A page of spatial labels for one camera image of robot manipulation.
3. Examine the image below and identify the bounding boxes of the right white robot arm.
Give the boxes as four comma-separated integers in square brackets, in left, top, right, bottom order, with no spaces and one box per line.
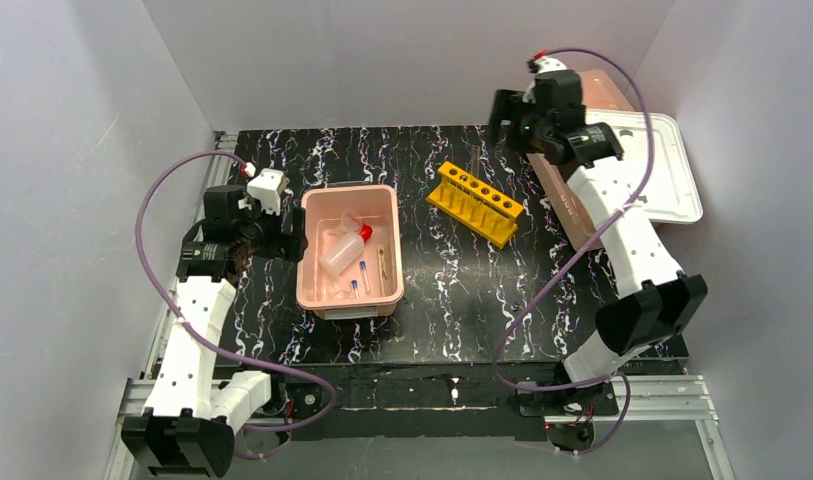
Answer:
[487,70,708,392]

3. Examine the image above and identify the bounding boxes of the aluminium frame rail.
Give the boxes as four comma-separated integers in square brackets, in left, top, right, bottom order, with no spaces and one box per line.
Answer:
[104,374,735,480]

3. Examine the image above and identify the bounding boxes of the large pink storage box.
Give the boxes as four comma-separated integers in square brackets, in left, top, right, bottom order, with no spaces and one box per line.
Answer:
[526,69,634,251]

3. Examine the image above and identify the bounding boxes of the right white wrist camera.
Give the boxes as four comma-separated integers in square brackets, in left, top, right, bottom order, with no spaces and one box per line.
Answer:
[527,51,569,84]

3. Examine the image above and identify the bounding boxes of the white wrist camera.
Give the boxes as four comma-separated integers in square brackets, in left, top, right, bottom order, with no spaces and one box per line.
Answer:
[527,51,569,84]
[246,168,288,215]

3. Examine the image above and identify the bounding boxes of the blue capped small vials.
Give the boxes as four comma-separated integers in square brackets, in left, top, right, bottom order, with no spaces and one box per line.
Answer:
[359,260,372,295]

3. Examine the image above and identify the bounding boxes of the white box lid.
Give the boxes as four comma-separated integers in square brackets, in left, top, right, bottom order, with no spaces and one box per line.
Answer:
[587,109,703,224]

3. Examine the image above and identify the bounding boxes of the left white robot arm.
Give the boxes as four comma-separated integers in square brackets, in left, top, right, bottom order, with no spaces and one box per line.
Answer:
[121,181,308,478]

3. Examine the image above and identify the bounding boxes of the white plastic bottle red cap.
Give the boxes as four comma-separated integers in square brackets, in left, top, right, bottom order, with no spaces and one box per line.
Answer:
[318,223,373,277]

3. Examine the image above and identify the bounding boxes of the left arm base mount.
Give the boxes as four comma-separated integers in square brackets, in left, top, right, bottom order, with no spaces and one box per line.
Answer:
[233,393,296,462]

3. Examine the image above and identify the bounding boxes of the clear plastic funnel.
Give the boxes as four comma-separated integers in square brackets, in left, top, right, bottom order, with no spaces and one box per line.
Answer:
[341,209,364,233]

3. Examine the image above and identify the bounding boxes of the wooden test tube clamp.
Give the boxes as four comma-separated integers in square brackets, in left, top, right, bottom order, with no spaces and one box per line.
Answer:
[377,244,388,297]

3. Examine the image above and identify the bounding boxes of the yellow test tube rack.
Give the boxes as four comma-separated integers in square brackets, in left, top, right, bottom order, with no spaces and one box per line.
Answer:
[427,161,524,248]

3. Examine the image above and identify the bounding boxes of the clear glass test tube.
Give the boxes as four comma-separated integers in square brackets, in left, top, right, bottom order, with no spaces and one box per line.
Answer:
[469,145,481,177]

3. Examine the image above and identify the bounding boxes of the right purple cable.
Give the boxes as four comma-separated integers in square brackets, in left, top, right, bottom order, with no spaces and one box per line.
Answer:
[492,47,656,458]

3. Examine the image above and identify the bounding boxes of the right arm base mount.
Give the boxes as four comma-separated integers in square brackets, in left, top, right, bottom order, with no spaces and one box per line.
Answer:
[510,383,622,454]

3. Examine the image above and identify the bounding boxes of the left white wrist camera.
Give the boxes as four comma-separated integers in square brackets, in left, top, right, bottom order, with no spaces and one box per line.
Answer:
[246,168,288,215]

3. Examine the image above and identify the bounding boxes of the pink plastic bin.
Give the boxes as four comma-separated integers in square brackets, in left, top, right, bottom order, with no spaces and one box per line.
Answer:
[296,184,405,320]

